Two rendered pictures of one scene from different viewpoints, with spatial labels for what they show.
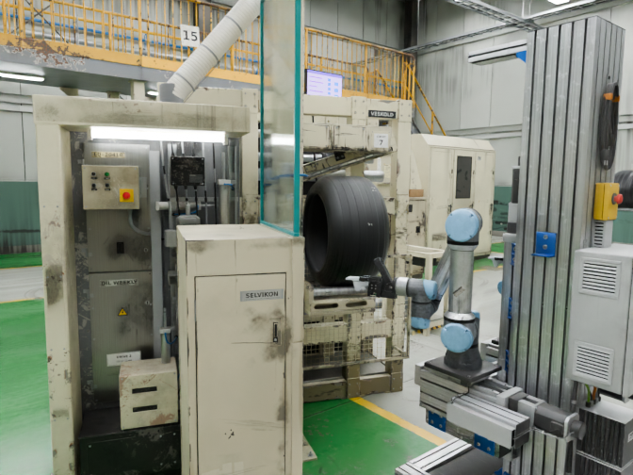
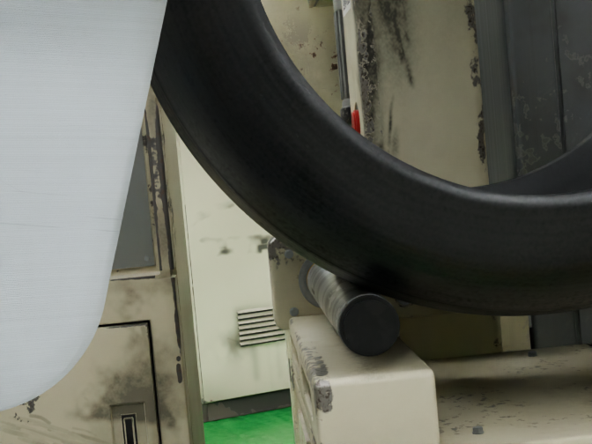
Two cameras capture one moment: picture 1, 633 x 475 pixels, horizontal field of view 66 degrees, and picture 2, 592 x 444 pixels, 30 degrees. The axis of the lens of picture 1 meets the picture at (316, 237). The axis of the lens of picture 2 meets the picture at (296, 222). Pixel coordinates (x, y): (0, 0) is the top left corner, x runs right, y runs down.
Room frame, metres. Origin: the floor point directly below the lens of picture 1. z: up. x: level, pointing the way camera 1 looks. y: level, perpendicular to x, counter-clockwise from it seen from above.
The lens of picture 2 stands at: (2.72, -1.07, 1.02)
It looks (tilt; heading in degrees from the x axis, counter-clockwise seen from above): 3 degrees down; 106
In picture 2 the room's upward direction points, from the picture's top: 5 degrees counter-clockwise
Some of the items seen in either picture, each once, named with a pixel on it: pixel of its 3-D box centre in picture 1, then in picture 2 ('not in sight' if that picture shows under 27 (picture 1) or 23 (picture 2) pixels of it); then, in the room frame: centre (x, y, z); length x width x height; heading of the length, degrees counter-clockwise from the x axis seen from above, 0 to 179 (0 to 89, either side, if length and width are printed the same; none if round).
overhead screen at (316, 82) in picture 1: (323, 93); not in sight; (6.59, -0.07, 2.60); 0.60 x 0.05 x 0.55; 128
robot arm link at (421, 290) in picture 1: (422, 289); not in sight; (1.90, -0.42, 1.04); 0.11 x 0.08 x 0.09; 64
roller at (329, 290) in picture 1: (341, 290); (344, 298); (2.50, -0.13, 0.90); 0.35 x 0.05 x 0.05; 109
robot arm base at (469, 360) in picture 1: (462, 352); not in sight; (1.96, -0.61, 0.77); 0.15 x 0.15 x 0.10
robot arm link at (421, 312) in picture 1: (421, 312); not in sight; (1.92, -0.42, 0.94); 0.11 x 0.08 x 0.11; 154
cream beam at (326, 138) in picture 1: (335, 139); not in sight; (2.95, -0.11, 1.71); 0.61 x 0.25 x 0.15; 109
